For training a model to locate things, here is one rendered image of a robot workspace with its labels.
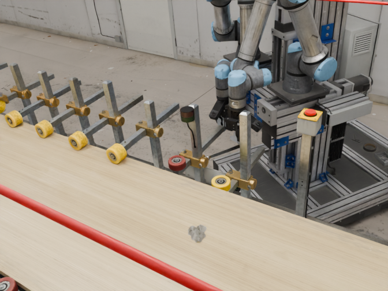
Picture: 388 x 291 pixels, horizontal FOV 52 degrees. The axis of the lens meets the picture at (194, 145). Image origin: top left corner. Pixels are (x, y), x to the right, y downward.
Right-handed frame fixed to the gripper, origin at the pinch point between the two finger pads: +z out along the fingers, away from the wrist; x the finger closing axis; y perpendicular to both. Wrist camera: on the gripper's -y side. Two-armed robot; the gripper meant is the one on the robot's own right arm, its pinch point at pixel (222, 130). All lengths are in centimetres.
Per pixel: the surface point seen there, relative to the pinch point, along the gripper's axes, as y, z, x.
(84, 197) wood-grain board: -81, -8, 20
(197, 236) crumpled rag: -77, -9, -33
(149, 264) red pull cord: -144, -92, -78
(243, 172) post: -33.2, -4.6, -29.1
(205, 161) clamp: -32.0, -3.3, -8.5
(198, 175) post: -33.2, 5.8, -4.7
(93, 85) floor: 136, 83, 254
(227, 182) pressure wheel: -46, -8, -28
